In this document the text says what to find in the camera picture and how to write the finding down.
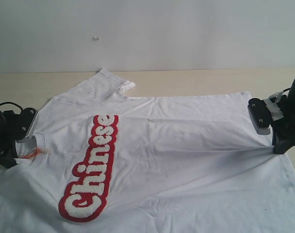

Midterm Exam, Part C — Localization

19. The black left camera cable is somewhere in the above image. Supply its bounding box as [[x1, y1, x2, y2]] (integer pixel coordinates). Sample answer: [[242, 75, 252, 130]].
[[0, 101, 23, 115]]

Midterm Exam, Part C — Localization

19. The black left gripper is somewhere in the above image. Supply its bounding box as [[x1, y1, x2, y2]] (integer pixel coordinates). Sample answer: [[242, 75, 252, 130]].
[[0, 110, 19, 169]]

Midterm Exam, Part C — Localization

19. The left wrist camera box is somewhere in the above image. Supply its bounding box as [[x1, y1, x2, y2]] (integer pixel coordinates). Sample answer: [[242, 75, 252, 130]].
[[14, 108, 38, 143]]

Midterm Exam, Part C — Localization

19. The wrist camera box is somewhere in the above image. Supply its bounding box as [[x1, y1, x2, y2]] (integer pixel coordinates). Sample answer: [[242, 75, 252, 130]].
[[14, 108, 38, 143], [248, 97, 284, 135]]

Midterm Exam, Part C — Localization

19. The orange neck label tag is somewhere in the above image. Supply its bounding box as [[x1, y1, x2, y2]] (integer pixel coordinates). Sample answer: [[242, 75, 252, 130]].
[[22, 148, 51, 159]]

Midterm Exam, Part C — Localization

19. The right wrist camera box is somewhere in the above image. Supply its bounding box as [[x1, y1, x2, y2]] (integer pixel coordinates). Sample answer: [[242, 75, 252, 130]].
[[248, 97, 284, 135]]

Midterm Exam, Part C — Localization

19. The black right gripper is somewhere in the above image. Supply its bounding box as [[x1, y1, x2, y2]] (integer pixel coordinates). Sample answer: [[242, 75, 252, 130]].
[[271, 95, 295, 154]]

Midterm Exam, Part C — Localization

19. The white t-shirt red patch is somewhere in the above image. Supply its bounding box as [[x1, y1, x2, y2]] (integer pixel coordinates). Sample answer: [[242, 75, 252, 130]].
[[0, 69, 295, 233]]

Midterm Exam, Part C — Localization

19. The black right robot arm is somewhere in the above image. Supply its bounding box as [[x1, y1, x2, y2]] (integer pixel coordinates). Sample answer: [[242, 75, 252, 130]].
[[272, 79, 295, 154]]

